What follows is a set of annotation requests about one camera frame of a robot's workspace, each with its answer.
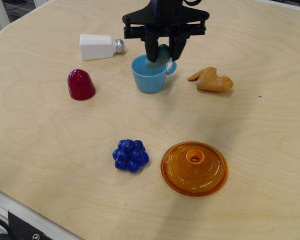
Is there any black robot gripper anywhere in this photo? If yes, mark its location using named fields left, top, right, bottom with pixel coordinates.
left=122, top=0, right=210, bottom=63

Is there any green toy cucumber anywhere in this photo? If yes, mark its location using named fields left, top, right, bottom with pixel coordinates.
left=144, top=44, right=171, bottom=69

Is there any light blue plastic cup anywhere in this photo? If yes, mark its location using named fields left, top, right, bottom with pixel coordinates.
left=130, top=54, right=177, bottom=94

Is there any toy fried chicken wing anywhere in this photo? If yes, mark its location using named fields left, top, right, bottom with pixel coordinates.
left=187, top=66, right=234, bottom=93

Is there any white salt shaker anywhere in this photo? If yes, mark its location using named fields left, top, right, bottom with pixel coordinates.
left=79, top=34, right=125, bottom=61

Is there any dark red plastic dome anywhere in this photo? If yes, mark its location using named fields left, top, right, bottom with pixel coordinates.
left=67, top=69, right=96, bottom=101

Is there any blue toy grape bunch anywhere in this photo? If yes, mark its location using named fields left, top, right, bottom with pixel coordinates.
left=112, top=139, right=150, bottom=173

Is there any orange transparent pot lid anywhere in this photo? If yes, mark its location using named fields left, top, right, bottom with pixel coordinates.
left=160, top=141, right=229, bottom=197

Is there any aluminium table frame rail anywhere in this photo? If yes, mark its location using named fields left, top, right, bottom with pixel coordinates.
left=0, top=191, right=81, bottom=240

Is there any black corner bracket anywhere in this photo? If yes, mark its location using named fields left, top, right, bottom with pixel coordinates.
left=8, top=212, right=52, bottom=240

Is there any black cable at corner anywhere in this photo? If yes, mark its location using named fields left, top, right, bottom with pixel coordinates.
left=0, top=216, right=16, bottom=240

